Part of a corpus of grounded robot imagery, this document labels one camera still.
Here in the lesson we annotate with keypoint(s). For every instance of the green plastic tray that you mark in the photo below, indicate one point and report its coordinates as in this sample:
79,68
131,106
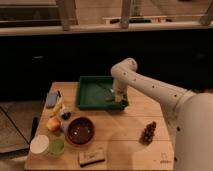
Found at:
90,96

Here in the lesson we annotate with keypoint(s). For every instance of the green pepper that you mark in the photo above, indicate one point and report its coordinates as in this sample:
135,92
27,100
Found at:
112,99

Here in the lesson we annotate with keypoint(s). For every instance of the orange peach fruit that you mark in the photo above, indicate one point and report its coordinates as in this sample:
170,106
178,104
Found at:
53,124

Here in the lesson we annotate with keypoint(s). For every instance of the small dark blue object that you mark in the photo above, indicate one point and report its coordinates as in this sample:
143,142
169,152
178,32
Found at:
65,114

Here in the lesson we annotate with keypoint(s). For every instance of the brown sponge block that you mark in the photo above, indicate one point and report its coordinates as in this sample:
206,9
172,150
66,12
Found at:
90,157

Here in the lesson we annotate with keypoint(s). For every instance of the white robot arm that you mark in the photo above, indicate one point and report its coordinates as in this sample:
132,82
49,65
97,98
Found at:
194,132

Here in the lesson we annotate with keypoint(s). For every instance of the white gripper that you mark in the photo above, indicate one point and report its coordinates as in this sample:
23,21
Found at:
119,96

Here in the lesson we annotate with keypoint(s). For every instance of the dark red bowl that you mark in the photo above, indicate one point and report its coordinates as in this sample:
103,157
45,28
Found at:
80,131

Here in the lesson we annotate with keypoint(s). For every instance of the yellow banana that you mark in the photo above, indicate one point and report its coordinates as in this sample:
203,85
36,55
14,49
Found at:
57,107

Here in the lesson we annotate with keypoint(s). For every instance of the green cup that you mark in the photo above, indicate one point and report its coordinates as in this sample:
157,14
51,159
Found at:
56,147

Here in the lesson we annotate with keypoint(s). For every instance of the metal fork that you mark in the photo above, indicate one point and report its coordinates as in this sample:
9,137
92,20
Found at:
106,88

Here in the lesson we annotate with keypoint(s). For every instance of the purple grape bunch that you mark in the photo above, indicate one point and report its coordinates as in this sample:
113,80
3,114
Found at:
148,133

